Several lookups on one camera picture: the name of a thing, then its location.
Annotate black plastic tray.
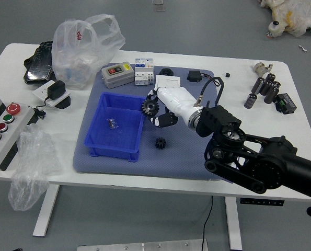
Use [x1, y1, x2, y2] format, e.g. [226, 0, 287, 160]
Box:
[23, 40, 57, 85]

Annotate black table control panel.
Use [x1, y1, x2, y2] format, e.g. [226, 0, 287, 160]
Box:
[239, 198, 286, 206]

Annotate grey push-button switch box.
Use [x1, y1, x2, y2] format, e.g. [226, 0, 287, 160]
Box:
[101, 62, 135, 90]

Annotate clear floor plate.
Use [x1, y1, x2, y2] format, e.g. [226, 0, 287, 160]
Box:
[152, 0, 167, 13]

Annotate white and silver connector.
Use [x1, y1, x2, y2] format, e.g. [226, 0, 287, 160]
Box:
[251, 62, 273, 77]

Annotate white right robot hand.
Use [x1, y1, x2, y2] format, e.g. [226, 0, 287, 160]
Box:
[144, 87, 198, 128]

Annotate black block under socket plate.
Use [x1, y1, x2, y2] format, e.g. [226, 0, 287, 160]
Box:
[54, 96, 73, 111]

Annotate white circuit breaker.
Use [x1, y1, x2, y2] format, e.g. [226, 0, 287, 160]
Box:
[133, 57, 155, 86]

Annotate black module with green terminal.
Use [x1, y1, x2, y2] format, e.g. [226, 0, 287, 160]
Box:
[274, 93, 298, 115]

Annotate translucent white plastic bag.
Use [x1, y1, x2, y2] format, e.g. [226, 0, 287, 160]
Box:
[51, 13, 126, 91]

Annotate plastic-wrapped yellow white bundle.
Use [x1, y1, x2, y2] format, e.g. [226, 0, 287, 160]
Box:
[259, 0, 311, 38]

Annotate big black gear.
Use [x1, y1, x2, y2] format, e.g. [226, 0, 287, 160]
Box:
[141, 98, 160, 117]

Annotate white right table leg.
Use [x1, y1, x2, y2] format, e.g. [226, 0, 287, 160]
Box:
[224, 197, 244, 250]

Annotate clear bubble wrap bag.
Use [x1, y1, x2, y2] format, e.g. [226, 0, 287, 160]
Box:
[8, 124, 61, 212]

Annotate grey control box coloured buttons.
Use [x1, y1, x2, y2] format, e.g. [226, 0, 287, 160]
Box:
[0, 94, 39, 172]

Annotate black power adapter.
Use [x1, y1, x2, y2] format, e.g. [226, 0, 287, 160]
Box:
[44, 80, 67, 101]

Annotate grey metal plate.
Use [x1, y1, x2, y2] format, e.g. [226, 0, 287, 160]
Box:
[76, 238, 209, 251]

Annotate blue-grey mat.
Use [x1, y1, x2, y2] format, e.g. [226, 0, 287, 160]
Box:
[72, 65, 234, 184]

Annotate white table leg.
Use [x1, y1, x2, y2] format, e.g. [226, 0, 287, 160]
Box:
[32, 184, 60, 237]
[224, 197, 244, 250]

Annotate black module with wires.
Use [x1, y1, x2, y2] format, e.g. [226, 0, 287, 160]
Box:
[187, 70, 215, 83]

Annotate black cable under table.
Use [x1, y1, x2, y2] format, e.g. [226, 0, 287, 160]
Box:
[201, 196, 215, 251]

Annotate white left table leg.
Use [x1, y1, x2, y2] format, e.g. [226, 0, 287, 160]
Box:
[32, 184, 60, 237]

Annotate blue plastic box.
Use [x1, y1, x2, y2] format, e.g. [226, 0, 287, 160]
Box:
[84, 92, 147, 163]

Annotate white wall switch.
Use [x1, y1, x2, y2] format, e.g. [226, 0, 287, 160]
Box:
[154, 74, 183, 90]

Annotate black adapter cord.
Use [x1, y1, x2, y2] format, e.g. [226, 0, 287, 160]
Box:
[33, 98, 50, 120]

